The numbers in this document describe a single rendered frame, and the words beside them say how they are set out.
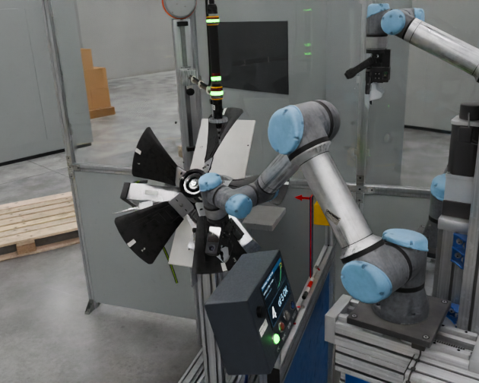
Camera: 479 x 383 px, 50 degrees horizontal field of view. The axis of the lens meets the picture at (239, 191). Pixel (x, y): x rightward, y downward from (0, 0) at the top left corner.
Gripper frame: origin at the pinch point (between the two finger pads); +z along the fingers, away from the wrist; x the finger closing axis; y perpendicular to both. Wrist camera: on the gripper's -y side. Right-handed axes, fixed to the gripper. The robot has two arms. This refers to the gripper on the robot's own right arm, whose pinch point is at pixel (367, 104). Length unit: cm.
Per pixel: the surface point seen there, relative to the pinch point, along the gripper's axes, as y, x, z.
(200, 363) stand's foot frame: -81, 5, 140
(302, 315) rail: -13, -52, 62
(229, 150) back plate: -60, 8, 24
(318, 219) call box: -17, -4, 48
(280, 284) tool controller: -9, -89, 29
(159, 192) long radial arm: -83, -17, 36
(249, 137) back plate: -52, 13, 18
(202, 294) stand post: -67, -16, 84
